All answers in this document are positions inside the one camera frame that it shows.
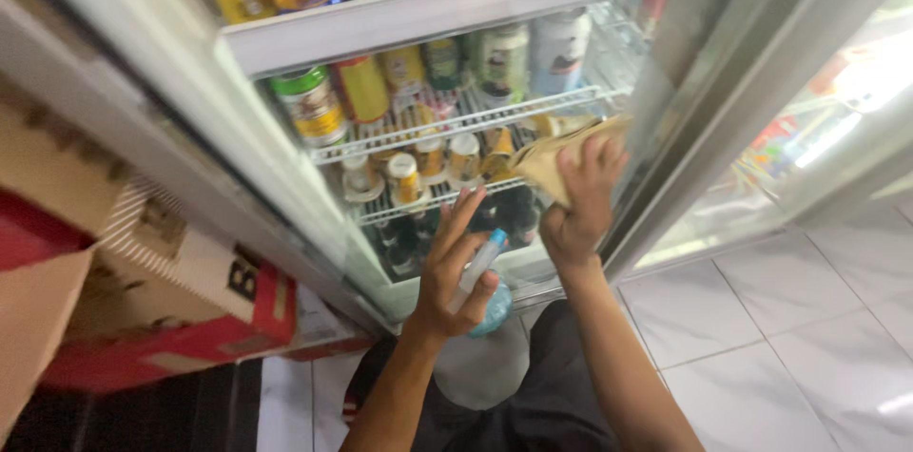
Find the yellow drink can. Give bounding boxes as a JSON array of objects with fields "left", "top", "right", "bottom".
[
  {"left": 377, "top": 46, "right": 429, "bottom": 102},
  {"left": 331, "top": 56, "right": 391, "bottom": 126}
]

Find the red white cardboard box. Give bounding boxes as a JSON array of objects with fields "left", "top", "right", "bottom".
[{"left": 41, "top": 173, "right": 299, "bottom": 396}]

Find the white blue drink can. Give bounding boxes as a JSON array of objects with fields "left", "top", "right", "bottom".
[{"left": 528, "top": 7, "right": 593, "bottom": 99}]

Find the group of small yellow-label bottles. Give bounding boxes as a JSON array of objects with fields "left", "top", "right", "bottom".
[{"left": 340, "top": 107, "right": 523, "bottom": 209}]

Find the green-top drink can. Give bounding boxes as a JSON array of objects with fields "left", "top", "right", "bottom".
[{"left": 268, "top": 65, "right": 350, "bottom": 148}]

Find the person's left hand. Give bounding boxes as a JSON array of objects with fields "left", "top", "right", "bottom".
[{"left": 410, "top": 184, "right": 504, "bottom": 340}]

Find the clear spray bottle blue nozzle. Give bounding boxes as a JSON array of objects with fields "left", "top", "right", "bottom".
[{"left": 447, "top": 227, "right": 515, "bottom": 339}]

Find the glass fridge door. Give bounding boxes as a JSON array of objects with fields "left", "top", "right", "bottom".
[{"left": 598, "top": 0, "right": 913, "bottom": 283}]

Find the beige cleaning cloth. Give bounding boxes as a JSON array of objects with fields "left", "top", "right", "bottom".
[{"left": 509, "top": 113, "right": 633, "bottom": 211}]

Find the brown cardboard box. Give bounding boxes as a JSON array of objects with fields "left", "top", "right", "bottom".
[{"left": 0, "top": 92, "right": 138, "bottom": 442}]

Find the white wire fridge shelf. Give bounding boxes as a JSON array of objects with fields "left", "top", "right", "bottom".
[
  {"left": 351, "top": 176, "right": 530, "bottom": 228},
  {"left": 308, "top": 83, "right": 618, "bottom": 168}
]

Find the white display fridge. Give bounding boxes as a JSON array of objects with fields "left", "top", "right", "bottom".
[{"left": 0, "top": 0, "right": 714, "bottom": 339}]

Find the group of dark drink bottles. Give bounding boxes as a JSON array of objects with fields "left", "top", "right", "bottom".
[{"left": 369, "top": 184, "right": 544, "bottom": 279}]

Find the person's right hand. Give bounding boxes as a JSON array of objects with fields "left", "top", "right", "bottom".
[{"left": 538, "top": 135, "right": 631, "bottom": 272}]

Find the white green drink can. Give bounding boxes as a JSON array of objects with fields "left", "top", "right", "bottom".
[{"left": 473, "top": 22, "right": 531, "bottom": 108}]

